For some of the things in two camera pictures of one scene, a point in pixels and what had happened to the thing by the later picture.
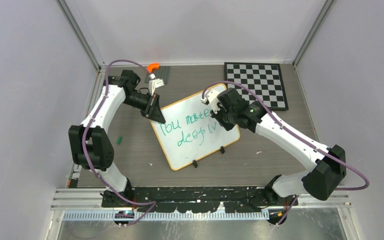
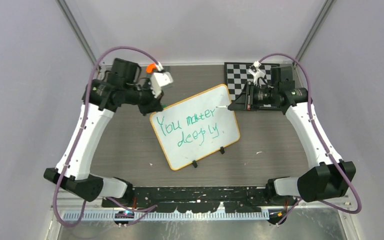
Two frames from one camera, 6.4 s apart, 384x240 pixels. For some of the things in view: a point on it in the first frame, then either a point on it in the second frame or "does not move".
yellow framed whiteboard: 189,132 does not move
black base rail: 196,199 does not move
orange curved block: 150,66 does not move
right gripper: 228,126 -> 246,100
